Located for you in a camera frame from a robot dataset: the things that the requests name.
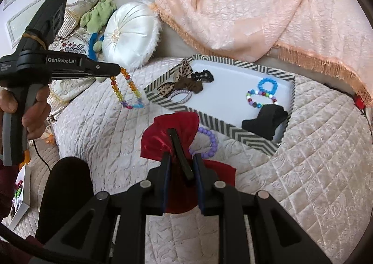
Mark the person's left hand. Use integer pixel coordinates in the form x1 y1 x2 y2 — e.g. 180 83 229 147
0 86 52 140

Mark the striped cardboard tray box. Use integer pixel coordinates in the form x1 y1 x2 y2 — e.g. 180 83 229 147
145 54 297 156

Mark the cream quilted bedspread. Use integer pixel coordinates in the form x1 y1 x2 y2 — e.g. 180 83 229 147
28 56 373 264

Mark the peach fringed blanket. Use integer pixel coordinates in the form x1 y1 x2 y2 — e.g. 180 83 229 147
150 0 369 106

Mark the green and blue plush toy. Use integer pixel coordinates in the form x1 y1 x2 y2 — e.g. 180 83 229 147
80 0 118 60

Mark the floral embroidered cushion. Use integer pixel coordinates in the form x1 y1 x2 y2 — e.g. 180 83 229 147
46 35 97 121

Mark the rainbow crystal bead bracelet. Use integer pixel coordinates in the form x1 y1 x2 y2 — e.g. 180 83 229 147
110 67 145 110

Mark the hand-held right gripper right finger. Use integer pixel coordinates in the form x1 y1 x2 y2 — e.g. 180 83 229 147
194 153 332 264

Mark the white picture box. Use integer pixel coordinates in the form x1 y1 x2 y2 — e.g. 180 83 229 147
8 163 32 231

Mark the black fabric pouch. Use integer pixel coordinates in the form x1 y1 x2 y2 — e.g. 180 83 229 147
242 104 289 141

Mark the leopard print hair bow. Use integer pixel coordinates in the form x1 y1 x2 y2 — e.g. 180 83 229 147
157 59 204 98

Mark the thin black cable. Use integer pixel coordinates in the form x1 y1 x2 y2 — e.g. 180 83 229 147
31 138 60 172

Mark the white round satin pillow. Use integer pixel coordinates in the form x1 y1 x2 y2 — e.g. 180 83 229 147
103 1 162 71

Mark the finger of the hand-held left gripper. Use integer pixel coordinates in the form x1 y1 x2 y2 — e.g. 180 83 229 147
84 61 122 78

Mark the pale rhinestone bracelet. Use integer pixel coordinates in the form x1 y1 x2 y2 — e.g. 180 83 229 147
168 90 193 105

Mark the blue bead bracelet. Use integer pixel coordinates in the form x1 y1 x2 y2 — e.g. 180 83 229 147
257 77 279 95

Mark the purple bead bracelet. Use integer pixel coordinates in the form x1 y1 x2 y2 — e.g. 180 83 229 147
189 127 219 160

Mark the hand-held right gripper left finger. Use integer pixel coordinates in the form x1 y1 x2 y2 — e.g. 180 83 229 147
43 154 172 264

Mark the multicolour round bead bracelet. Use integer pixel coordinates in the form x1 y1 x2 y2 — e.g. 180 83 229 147
246 88 279 110

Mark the black scrunchie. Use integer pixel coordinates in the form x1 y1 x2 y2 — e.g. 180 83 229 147
190 69 214 84

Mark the maroon garment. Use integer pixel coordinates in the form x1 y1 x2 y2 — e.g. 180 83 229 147
0 164 39 264

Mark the red satin bow hair clip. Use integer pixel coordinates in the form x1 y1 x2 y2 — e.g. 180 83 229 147
140 112 237 214

